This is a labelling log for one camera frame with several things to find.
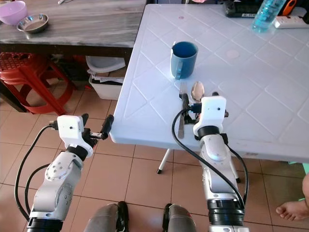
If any black electronic device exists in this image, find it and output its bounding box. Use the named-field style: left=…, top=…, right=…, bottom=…
left=223, top=0, right=264, bottom=19

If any grey right robot leg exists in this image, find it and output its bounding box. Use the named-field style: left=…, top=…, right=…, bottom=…
left=162, top=203, right=197, bottom=232

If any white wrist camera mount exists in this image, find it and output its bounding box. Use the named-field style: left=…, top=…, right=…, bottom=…
left=193, top=96, right=228, bottom=139
left=56, top=115, right=93, bottom=158

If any purple plastic bowl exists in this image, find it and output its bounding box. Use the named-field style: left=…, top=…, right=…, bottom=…
left=0, top=0, right=29, bottom=26

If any metal spoon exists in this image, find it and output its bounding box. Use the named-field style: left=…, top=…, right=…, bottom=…
left=191, top=81, right=205, bottom=101

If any red plastic stool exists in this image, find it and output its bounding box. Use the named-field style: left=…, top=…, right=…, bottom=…
left=0, top=52, right=66, bottom=116

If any blue ceramic mug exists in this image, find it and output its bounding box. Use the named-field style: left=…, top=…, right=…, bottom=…
left=170, top=41, right=199, bottom=81

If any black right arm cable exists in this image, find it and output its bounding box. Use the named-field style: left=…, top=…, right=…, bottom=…
left=171, top=108, right=249, bottom=209

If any white storage box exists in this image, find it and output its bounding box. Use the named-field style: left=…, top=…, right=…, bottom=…
left=89, top=74, right=125, bottom=101

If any blue plastic water bottle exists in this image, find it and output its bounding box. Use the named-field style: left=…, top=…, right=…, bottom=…
left=251, top=0, right=287, bottom=34

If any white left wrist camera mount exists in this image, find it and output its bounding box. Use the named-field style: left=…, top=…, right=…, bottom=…
left=56, top=115, right=93, bottom=158

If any stainless steel bowl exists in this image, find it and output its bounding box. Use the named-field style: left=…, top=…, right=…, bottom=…
left=16, top=13, right=50, bottom=34

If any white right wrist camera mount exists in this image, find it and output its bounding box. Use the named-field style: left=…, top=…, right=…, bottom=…
left=193, top=96, right=228, bottom=139

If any white power strip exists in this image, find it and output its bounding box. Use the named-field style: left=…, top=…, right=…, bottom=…
left=272, top=15, right=309, bottom=30

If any white plastic basin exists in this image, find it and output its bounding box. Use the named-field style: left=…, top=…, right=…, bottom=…
left=85, top=56, right=126, bottom=74

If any bare person foot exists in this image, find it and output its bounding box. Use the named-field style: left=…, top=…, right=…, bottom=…
left=276, top=173, right=309, bottom=222

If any metal fork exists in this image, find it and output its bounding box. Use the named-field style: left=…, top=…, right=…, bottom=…
left=177, top=80, right=188, bottom=140

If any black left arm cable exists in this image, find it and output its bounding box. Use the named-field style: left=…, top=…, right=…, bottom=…
left=14, top=123, right=61, bottom=221

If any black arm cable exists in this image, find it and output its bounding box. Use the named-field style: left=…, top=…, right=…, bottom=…
left=171, top=108, right=249, bottom=209
left=14, top=123, right=61, bottom=221

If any white table leg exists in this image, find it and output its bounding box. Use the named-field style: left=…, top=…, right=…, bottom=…
left=156, top=148, right=175, bottom=175

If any orange black tool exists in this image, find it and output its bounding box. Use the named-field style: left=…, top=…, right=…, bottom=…
left=281, top=0, right=298, bottom=15

